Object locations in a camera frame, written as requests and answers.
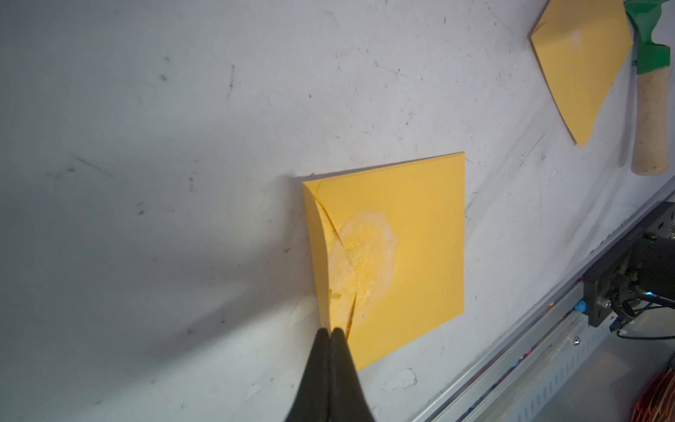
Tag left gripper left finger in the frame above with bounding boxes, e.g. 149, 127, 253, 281
286, 328, 330, 422

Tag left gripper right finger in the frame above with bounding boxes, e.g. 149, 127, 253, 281
330, 328, 374, 422

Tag yellow envelope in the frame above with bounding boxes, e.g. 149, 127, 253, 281
302, 153, 466, 369
530, 0, 633, 147

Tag green head wooden hammer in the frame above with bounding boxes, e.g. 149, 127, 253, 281
624, 1, 671, 176

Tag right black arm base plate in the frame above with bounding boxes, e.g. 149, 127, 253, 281
581, 202, 674, 328

